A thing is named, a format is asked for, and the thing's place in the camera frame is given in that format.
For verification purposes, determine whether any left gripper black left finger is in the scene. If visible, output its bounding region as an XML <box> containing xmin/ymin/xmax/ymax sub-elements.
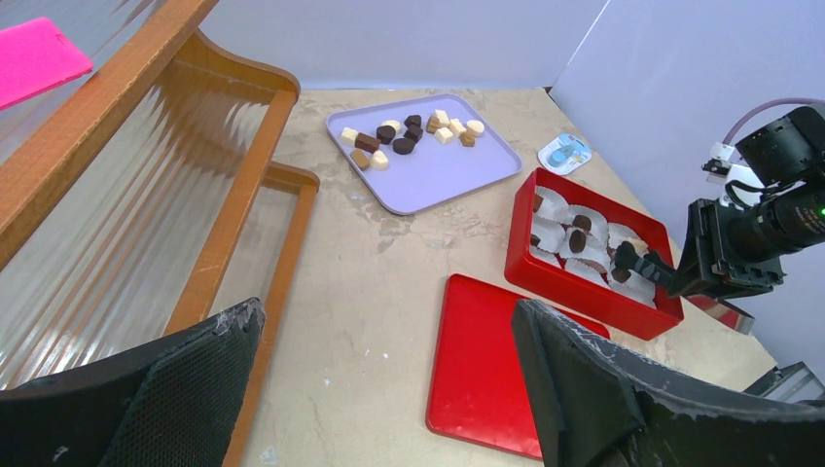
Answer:
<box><xmin>1</xmin><ymin>298</ymin><xmax>266</xmax><ymax>466</ymax></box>

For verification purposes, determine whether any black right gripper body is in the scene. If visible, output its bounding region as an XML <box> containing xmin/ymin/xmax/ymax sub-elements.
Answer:
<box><xmin>666</xmin><ymin>198</ymin><xmax>785</xmax><ymax>299</ymax></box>

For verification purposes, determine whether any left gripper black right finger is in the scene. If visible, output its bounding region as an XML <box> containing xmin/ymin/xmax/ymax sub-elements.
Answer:
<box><xmin>511</xmin><ymin>300</ymin><xmax>824</xmax><ymax>466</ymax></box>

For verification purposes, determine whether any beige square chocolate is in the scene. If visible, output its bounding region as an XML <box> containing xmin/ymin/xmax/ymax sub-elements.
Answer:
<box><xmin>627</xmin><ymin>237</ymin><xmax>649</xmax><ymax>256</ymax></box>

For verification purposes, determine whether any red box lid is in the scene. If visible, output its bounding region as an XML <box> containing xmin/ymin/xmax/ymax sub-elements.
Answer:
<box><xmin>425</xmin><ymin>273</ymin><xmax>611</xmax><ymax>461</ymax></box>

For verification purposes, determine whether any dark round chocolate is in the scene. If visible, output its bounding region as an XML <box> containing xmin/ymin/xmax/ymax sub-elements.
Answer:
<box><xmin>568</xmin><ymin>229</ymin><xmax>588</xmax><ymax>254</ymax></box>

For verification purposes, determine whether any dark heart chocolate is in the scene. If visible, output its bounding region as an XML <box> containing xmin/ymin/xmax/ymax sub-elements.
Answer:
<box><xmin>572</xmin><ymin>214</ymin><xmax>592</xmax><ymax>233</ymax></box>

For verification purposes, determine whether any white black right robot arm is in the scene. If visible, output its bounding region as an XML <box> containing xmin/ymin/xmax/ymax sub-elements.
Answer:
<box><xmin>665</xmin><ymin>102</ymin><xmax>824</xmax><ymax>299</ymax></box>

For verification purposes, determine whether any red chocolate box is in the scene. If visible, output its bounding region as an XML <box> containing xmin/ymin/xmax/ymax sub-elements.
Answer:
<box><xmin>504</xmin><ymin>168</ymin><xmax>684</xmax><ymax>341</ymax></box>

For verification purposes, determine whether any white blue oval package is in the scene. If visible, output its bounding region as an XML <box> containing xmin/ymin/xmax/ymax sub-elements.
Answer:
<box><xmin>537</xmin><ymin>133</ymin><xmax>592</xmax><ymax>176</ymax></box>

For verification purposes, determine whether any orange wooden shelf rack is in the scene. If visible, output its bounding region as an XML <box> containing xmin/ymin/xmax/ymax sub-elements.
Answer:
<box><xmin>1</xmin><ymin>1</ymin><xmax>320</xmax><ymax>466</ymax></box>

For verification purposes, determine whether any lavender plastic tray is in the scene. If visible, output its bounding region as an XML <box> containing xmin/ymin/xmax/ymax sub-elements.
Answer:
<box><xmin>326</xmin><ymin>93</ymin><xmax>522</xmax><ymax>215</ymax></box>

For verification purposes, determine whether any pink flat box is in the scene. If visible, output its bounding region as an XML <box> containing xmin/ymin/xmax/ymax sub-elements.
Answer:
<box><xmin>1</xmin><ymin>18</ymin><xmax>93</xmax><ymax>109</ymax></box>

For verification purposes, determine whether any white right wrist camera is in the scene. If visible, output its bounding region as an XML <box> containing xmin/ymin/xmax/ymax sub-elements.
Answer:
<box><xmin>701</xmin><ymin>142</ymin><xmax>764</xmax><ymax>210</ymax></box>

